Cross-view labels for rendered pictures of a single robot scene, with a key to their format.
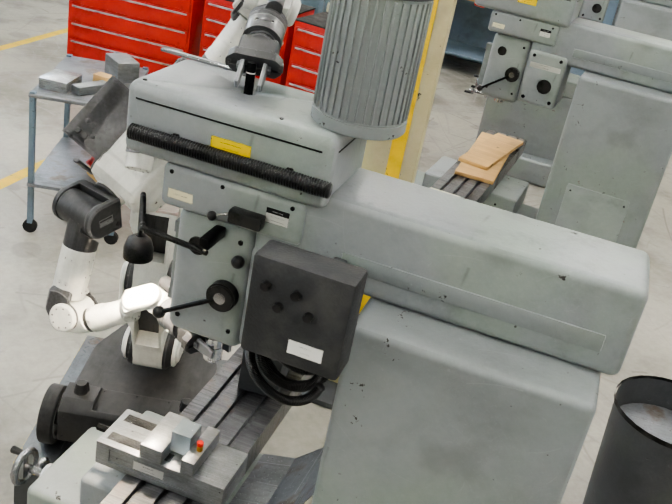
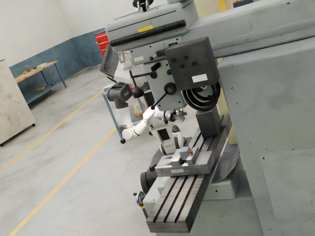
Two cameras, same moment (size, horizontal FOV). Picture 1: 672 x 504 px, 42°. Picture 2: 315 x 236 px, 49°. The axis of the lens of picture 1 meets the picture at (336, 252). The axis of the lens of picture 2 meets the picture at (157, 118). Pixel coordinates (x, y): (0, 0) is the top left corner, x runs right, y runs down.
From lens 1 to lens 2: 0.51 m
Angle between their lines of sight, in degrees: 15
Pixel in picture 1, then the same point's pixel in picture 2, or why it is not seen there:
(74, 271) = (123, 116)
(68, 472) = (154, 191)
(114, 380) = not seen: hidden behind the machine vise
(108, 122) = (112, 60)
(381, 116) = not seen: outside the picture
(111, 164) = (119, 73)
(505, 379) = (284, 52)
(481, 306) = (263, 34)
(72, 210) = (113, 94)
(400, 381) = (245, 77)
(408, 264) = (228, 35)
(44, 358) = not seen: hidden behind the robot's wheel
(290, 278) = (180, 52)
